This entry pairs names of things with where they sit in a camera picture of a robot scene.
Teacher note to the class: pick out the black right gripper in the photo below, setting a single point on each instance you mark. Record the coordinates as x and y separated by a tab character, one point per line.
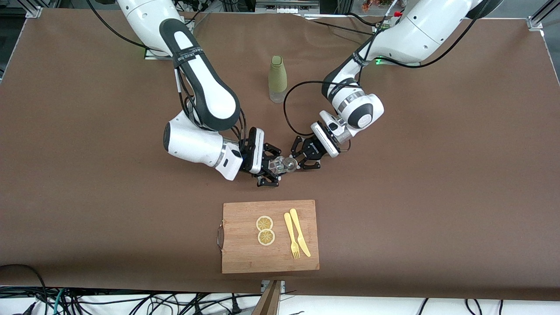
266	162

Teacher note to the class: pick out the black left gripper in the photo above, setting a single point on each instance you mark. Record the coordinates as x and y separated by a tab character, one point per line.
311	149

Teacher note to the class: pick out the clear glass shaker cup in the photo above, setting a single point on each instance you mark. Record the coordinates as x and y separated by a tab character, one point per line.
276	165

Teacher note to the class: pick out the steel measuring jigger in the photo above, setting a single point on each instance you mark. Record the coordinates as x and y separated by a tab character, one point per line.
289	164

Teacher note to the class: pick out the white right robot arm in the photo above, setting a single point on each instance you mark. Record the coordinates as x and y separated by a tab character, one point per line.
205	87

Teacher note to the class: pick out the lemon slice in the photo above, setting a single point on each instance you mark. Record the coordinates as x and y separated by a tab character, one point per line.
264	223
266	237

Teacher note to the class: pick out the yellow plastic knife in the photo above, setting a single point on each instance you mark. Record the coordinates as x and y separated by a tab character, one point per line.
295	221

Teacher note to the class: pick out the yellow plastic fork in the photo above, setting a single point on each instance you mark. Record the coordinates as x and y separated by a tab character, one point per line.
289	227

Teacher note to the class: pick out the green sleeved glass bottle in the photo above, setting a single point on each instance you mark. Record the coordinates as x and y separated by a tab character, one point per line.
278	76

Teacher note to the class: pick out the wooden cutting board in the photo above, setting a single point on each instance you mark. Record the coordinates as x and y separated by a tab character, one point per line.
245	258

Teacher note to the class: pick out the brown table cover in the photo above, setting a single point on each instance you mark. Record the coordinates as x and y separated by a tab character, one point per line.
393	197

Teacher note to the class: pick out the grey metal box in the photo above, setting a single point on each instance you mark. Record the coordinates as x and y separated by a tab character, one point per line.
284	8

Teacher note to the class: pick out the orange flower decoration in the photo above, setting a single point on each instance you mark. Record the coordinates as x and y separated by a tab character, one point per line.
372	4

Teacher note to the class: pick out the small metal bracket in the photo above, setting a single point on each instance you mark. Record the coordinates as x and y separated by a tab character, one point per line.
282	285

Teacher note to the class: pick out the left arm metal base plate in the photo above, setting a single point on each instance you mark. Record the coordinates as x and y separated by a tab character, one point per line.
381	61

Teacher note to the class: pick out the wooden post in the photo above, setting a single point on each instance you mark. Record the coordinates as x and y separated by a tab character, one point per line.
269	302

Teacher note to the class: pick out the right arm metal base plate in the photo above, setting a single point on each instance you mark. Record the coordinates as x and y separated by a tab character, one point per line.
153	54

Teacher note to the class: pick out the aluminium frame profile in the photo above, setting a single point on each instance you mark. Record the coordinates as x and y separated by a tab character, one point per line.
536	22

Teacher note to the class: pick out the aluminium corner bracket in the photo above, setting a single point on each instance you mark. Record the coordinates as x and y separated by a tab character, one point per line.
34	12

